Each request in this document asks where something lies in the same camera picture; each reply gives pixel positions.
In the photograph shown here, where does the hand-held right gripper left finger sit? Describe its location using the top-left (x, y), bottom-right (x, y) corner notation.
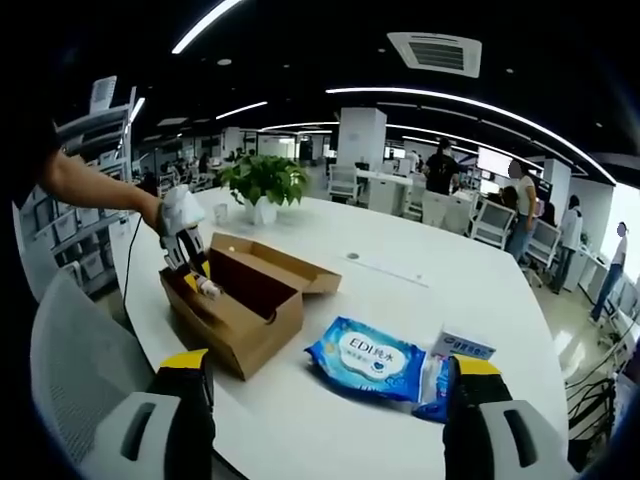
top-left (79, 348), bottom-right (217, 480)

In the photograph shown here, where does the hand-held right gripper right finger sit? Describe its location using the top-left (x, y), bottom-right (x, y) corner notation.
top-left (442, 354), bottom-right (576, 480)

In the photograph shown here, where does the white tube with red label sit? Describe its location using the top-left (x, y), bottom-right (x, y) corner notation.
top-left (192, 278), bottom-right (224, 300)

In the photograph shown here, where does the brown cardboard shoe box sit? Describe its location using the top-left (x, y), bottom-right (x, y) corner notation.
top-left (158, 232), bottom-right (344, 381)

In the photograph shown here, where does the small white carton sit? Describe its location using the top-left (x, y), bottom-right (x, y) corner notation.
top-left (432, 324), bottom-right (497, 362)

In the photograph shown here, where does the blue wet wipes soft item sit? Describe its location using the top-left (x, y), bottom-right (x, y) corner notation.
top-left (303, 315), bottom-right (429, 404)

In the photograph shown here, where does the potted green plant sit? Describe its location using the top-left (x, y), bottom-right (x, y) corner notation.
top-left (218, 154), bottom-right (311, 226)

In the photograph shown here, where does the crumpled blue white packet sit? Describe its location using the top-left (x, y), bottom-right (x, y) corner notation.
top-left (410, 355), bottom-right (454, 425)

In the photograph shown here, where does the white storage shelf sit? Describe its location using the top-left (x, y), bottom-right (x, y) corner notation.
top-left (14, 74), bottom-right (139, 296)

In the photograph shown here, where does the white office chair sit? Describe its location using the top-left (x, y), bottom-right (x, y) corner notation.
top-left (469, 198), bottom-right (516, 249)
top-left (527, 219), bottom-right (561, 271)

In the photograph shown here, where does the curved ceiling light strip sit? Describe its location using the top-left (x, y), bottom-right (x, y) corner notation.
top-left (324, 87), bottom-right (616, 184)

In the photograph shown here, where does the ceiling air conditioner vent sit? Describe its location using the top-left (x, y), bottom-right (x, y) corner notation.
top-left (387, 32), bottom-right (484, 80)

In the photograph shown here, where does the black cable bundle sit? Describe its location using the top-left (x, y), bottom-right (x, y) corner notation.
top-left (564, 374), bottom-right (619, 441)

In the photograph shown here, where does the pink wall screen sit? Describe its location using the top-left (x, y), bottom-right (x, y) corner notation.
top-left (477, 147), bottom-right (514, 176)

